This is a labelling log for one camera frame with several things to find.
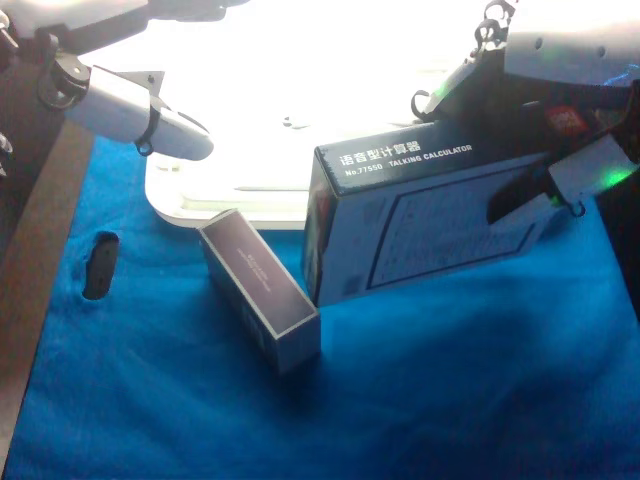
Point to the small purple box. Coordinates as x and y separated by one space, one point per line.
260 280

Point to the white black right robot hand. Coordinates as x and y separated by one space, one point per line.
560 55

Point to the blue and white box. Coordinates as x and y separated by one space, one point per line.
410 230

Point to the blue cloth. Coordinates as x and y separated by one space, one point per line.
400 390

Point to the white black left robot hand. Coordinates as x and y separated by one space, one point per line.
120 110

